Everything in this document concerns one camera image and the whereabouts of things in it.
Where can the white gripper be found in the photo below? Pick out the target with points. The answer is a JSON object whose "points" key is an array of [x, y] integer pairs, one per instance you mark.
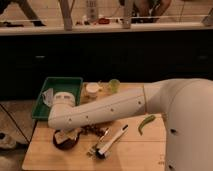
{"points": [[71, 134]]}

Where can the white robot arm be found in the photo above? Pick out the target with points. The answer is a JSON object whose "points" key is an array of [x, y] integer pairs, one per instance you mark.
{"points": [[186, 103]]}

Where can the purple bowl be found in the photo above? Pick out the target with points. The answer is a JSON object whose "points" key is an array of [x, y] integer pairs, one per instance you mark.
{"points": [[66, 145]]}

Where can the brown grape bunch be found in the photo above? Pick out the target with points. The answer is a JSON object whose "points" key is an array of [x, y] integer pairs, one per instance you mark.
{"points": [[93, 129]]}

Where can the metal fork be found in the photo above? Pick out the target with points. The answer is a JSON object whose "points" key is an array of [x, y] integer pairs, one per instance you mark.
{"points": [[92, 150]]}

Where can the crumpled white paper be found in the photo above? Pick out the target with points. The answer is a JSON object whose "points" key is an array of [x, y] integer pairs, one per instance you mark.
{"points": [[47, 97]]}

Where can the green plastic tray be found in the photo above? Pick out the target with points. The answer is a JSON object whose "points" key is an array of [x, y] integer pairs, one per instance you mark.
{"points": [[58, 84]]}

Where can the white round container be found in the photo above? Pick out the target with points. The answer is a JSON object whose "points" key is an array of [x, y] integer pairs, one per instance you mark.
{"points": [[92, 89]]}

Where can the green translucent cup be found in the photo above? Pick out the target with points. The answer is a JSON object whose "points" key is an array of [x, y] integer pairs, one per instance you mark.
{"points": [[114, 85]]}

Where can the wooden table board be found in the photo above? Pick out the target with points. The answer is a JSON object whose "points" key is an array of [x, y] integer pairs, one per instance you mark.
{"points": [[132, 152]]}

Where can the green chili pepper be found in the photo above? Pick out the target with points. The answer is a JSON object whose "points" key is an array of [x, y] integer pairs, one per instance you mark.
{"points": [[144, 122]]}

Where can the white handled brush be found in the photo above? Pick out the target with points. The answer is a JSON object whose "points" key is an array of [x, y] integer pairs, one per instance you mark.
{"points": [[102, 150]]}

